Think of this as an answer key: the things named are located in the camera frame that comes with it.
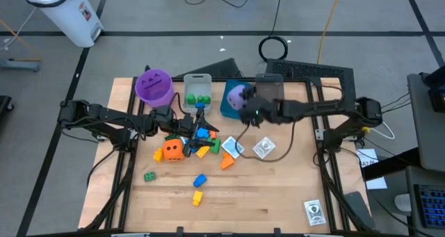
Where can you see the yellow flat studded brick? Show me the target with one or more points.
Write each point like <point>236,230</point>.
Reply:
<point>202,153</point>

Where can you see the blue arched toy brick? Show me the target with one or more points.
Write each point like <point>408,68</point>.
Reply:
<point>200,180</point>

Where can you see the black perforated panel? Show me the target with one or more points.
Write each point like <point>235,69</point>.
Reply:
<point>306,72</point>

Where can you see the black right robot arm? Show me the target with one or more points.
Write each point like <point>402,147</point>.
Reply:
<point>313,108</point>

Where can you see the dark green black-studded brick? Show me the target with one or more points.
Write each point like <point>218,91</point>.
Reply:
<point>149,176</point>

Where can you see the black aluminium table frame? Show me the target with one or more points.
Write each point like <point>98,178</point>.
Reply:
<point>328,181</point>

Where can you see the white paper sheet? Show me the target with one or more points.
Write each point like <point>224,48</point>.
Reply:
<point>376,183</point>
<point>366,157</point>

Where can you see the purple foam die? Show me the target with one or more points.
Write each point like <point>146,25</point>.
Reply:
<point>236,97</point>

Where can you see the orange plastic bin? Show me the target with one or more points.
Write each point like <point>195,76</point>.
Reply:
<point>226,162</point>

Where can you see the small dark blue brick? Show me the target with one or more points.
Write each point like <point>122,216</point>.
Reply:
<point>200,105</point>

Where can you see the white pedal trash can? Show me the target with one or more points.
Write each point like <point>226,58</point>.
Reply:
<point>66,14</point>

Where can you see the teal plastic bin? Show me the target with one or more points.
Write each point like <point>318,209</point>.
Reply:
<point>230,113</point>

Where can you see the dark grey phone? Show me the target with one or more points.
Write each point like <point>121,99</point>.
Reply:
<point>359,209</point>

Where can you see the light cyan toy brick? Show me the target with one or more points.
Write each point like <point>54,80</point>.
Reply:
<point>183,139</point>

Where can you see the long orange toy brick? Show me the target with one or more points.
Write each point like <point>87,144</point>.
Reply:
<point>212,134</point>

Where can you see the purple pumpkin-face bucket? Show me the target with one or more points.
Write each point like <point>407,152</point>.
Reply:
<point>153,85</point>

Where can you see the white computer mouse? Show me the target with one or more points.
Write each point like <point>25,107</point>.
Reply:
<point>403,202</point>

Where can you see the black-and-white card box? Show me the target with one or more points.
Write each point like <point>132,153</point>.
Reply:
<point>264,147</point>
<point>315,212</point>

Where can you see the orange foam die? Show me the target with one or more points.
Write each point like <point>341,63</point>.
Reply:
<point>173,150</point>

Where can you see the green toy brick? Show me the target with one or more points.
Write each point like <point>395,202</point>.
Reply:
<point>204,98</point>
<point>190,98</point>
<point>216,146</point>

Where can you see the grey desk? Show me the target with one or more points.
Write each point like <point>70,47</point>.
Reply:
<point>427,136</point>
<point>417,174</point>

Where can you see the black caster base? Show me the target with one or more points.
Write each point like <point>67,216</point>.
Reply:
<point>5,106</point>

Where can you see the small yellow toy brick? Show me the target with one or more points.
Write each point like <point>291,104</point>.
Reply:
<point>158,155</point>

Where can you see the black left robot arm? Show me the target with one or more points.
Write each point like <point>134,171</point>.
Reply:
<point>104,115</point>

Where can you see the clear grey plastic bin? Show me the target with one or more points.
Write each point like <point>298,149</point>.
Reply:
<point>269,87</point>

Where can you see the blue patterned card box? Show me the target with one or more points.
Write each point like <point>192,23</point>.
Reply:
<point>233,147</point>

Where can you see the white plastic bin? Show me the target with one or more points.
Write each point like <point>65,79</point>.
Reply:
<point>198,85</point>

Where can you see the black flat panel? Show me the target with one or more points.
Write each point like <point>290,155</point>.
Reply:
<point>215,69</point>

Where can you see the grey stand base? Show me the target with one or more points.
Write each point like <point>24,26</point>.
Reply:
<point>19,65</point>

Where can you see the black desk device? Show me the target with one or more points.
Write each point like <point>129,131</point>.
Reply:
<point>438,91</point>

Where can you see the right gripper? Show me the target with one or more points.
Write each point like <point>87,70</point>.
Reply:
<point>264,112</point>

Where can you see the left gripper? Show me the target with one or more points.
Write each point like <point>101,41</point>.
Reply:
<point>184,126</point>

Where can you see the backlit keyboard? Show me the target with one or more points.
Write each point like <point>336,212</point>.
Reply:
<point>431,205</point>

